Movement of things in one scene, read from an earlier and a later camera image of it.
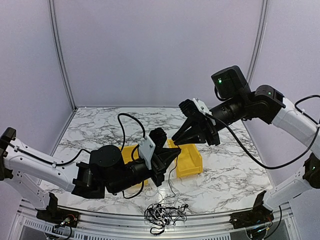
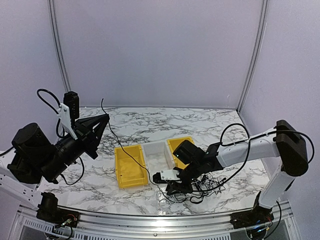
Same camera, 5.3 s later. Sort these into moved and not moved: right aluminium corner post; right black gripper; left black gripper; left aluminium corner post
Moved: left black gripper; right black gripper
Not moved: right aluminium corner post; left aluminium corner post
